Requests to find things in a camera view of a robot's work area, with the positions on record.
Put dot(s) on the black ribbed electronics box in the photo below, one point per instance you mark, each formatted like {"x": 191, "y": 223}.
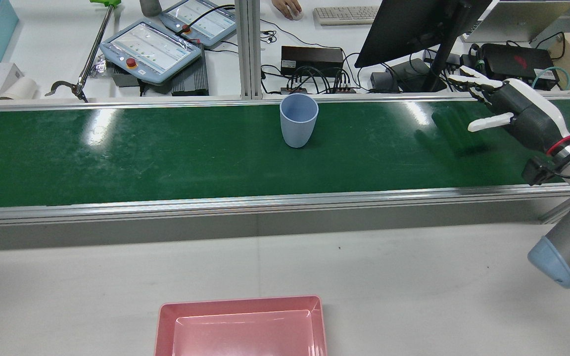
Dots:
{"x": 191, "y": 79}

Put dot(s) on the aluminium profile post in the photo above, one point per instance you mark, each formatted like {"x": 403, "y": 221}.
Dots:
{"x": 248, "y": 49}

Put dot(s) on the pink plastic box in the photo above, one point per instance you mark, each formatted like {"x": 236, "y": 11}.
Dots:
{"x": 240, "y": 329}

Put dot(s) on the dark grey cup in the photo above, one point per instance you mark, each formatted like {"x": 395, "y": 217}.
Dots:
{"x": 150, "y": 7}

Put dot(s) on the light blue plastic cup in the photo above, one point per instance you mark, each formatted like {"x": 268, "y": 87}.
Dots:
{"x": 297, "y": 128}

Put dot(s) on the black rectangular power box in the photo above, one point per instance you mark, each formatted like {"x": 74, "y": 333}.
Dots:
{"x": 312, "y": 59}

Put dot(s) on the bare human hand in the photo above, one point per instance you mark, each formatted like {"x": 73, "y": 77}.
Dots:
{"x": 285, "y": 6}

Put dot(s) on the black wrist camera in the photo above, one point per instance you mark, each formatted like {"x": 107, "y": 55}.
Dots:
{"x": 537, "y": 172}

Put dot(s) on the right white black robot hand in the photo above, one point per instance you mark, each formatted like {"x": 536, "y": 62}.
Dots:
{"x": 527, "y": 111}

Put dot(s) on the black computer monitor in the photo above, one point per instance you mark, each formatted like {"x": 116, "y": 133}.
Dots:
{"x": 403, "y": 24}

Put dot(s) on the black power brick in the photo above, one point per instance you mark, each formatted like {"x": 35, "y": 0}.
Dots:
{"x": 469, "y": 60}

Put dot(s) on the large grey teach pendant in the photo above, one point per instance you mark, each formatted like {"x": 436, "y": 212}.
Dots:
{"x": 149, "y": 49}

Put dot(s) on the small grey adapter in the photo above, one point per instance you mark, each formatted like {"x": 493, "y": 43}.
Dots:
{"x": 383, "y": 81}

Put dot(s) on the white keyboard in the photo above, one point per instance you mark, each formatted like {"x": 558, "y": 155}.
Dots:
{"x": 347, "y": 15}

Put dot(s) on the black usb hub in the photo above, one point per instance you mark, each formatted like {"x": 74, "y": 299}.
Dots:
{"x": 297, "y": 90}

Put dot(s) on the silver laptop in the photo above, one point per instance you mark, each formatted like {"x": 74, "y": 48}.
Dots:
{"x": 517, "y": 20}

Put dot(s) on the green conveyor belt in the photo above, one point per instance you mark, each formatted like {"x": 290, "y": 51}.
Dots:
{"x": 166, "y": 158}

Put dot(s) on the silver foil packet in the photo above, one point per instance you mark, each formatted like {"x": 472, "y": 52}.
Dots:
{"x": 101, "y": 64}

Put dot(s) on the grey computer mouse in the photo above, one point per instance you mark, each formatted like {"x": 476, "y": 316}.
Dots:
{"x": 297, "y": 15}

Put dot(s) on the white paper roll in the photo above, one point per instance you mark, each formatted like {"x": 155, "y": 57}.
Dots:
{"x": 20, "y": 89}

